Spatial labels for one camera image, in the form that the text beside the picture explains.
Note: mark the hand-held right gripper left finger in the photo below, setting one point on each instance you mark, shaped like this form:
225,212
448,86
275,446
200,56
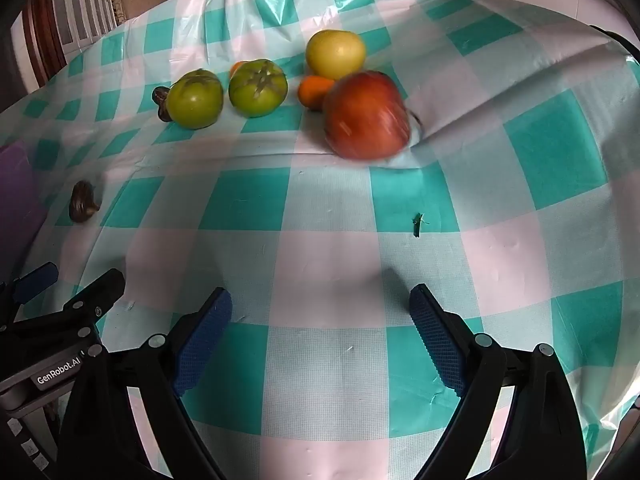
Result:
205,345

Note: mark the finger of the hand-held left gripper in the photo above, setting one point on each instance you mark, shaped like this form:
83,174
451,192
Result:
97,292
37,277

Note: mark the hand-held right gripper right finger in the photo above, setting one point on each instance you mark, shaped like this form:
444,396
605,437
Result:
440,345

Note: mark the purple-rimmed storage box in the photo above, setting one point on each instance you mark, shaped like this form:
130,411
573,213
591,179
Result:
15,200

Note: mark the dark brown round fruit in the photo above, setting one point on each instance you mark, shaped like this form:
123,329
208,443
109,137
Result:
84,202
161,102

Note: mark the green lime fruit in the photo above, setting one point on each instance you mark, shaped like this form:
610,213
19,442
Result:
195,99

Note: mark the green apple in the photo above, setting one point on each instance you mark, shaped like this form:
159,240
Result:
257,87

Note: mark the small orange tangerine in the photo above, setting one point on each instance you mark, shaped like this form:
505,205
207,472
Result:
238,66
314,91

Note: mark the yellow apple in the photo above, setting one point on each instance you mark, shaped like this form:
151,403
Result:
335,52

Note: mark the small green stem piece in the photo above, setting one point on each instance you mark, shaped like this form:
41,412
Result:
416,225

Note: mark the teal white checked tablecloth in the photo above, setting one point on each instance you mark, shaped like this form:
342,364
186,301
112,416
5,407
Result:
325,240

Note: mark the black object at table edge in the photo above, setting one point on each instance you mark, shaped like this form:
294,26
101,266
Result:
617,40

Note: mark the white cabinet with wooden frame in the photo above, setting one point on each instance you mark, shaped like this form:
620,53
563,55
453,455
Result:
85,5

